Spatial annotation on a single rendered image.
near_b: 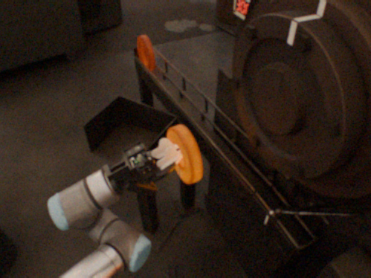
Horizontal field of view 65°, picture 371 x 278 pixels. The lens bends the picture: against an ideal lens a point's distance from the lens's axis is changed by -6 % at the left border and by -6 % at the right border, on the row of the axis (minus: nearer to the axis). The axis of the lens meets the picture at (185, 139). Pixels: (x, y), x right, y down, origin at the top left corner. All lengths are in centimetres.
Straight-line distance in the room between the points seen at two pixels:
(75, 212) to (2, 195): 128
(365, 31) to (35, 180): 185
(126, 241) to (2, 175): 144
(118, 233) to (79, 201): 14
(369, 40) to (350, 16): 4
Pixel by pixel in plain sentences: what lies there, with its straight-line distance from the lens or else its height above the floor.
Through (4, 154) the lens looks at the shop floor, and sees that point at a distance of 227.
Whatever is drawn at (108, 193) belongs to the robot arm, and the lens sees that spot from 76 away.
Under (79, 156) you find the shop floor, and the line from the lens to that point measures 205.
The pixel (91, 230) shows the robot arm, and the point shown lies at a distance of 88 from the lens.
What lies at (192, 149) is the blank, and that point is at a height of 88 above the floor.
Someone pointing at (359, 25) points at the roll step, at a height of 127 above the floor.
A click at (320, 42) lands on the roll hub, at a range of 44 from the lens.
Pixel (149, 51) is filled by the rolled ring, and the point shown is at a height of 69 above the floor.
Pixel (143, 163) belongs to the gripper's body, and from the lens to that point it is 75.
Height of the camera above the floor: 142
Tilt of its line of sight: 44 degrees down
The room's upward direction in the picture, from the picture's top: straight up
